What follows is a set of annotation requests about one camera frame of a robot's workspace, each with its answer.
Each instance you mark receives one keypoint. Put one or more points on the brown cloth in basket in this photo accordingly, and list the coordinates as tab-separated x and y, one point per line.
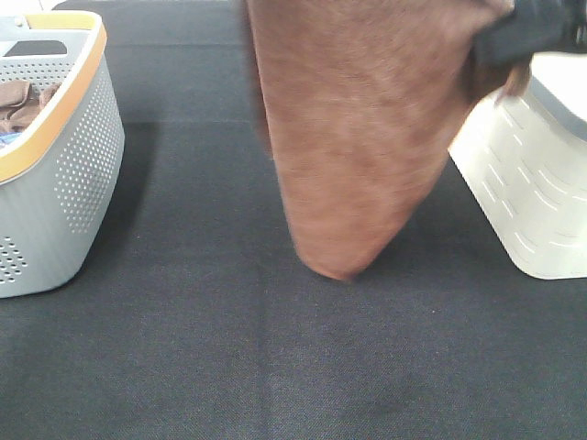
20	104

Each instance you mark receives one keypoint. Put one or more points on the blue cloth in basket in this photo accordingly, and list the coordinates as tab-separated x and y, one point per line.
8	138

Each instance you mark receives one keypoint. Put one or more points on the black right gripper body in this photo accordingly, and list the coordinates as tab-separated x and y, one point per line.
534	26

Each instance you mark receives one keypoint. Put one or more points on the white plastic storage basket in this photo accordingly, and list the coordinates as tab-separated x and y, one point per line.
524	160

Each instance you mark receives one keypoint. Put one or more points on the brown towel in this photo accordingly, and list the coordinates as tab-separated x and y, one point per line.
359	103

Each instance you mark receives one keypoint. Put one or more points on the grey perforated laundry basket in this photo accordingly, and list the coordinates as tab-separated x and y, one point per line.
59	174

